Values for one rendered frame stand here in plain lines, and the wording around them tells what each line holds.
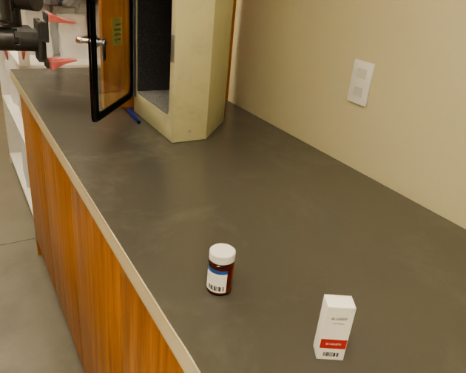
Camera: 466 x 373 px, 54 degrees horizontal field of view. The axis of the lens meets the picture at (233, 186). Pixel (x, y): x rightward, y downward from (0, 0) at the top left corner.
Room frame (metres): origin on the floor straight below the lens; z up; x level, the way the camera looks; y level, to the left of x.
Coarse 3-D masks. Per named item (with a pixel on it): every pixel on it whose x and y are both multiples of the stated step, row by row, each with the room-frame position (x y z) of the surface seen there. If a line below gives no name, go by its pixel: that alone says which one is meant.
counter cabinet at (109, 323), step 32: (32, 128) 1.70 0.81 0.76; (32, 160) 1.78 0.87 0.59; (32, 192) 1.88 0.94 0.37; (64, 192) 1.23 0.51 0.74; (64, 224) 1.26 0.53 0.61; (96, 224) 0.93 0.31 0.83; (64, 256) 1.30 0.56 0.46; (96, 256) 0.94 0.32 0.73; (64, 288) 1.34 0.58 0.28; (96, 288) 0.95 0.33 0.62; (128, 288) 0.74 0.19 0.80; (96, 320) 0.96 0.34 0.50; (128, 320) 0.74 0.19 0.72; (96, 352) 0.98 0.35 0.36; (128, 352) 0.74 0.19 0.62; (160, 352) 0.60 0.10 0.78
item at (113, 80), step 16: (96, 0) 1.22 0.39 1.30; (112, 0) 1.33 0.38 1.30; (128, 0) 1.45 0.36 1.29; (96, 16) 1.22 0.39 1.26; (112, 16) 1.32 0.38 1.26; (128, 16) 1.44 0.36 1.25; (96, 32) 1.21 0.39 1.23; (112, 32) 1.32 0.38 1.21; (128, 32) 1.44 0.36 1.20; (112, 48) 1.32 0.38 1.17; (128, 48) 1.44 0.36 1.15; (112, 64) 1.32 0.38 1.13; (128, 64) 1.44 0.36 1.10; (112, 80) 1.31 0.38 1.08; (128, 80) 1.44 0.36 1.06; (112, 96) 1.31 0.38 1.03
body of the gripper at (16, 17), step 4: (16, 8) 1.42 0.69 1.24; (12, 12) 1.41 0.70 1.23; (16, 12) 1.42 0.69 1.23; (20, 12) 1.44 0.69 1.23; (12, 16) 1.41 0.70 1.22; (16, 16) 1.42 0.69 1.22; (20, 16) 1.43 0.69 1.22; (16, 20) 1.42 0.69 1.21; (20, 20) 1.43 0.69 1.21; (8, 24) 1.40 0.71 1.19; (12, 24) 1.41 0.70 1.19; (16, 24) 1.42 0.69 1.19; (20, 24) 1.43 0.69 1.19; (12, 28) 1.40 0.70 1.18
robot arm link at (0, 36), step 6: (0, 24) 1.18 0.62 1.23; (6, 24) 1.18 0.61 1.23; (0, 30) 1.15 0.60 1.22; (6, 30) 1.15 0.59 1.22; (12, 30) 1.16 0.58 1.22; (0, 36) 1.14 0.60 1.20; (6, 36) 1.14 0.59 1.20; (12, 36) 1.15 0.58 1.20; (0, 42) 1.14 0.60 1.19; (6, 42) 1.14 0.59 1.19; (12, 42) 1.15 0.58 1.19; (0, 48) 1.14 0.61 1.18; (6, 48) 1.15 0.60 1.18; (12, 48) 1.15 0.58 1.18
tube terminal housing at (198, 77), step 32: (192, 0) 1.25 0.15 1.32; (224, 0) 1.37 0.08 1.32; (192, 32) 1.25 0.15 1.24; (224, 32) 1.40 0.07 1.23; (192, 64) 1.26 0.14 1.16; (224, 64) 1.43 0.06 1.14; (192, 96) 1.26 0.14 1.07; (224, 96) 1.46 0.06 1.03; (160, 128) 1.30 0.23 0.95; (192, 128) 1.26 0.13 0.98
